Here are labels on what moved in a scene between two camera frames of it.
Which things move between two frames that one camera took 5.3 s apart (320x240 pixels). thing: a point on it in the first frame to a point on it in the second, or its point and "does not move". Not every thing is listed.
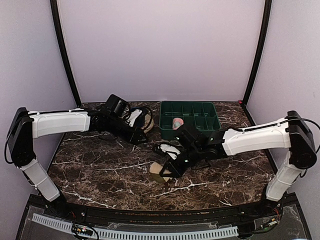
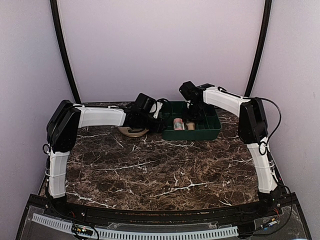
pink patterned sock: (177, 122) does not move
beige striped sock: (155, 168) to (191, 125)
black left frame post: (58, 27) does not move
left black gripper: (133, 136) to (158, 127)
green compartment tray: (199, 116) does not move
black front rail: (61, 214) does not move
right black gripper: (176, 171) to (188, 117)
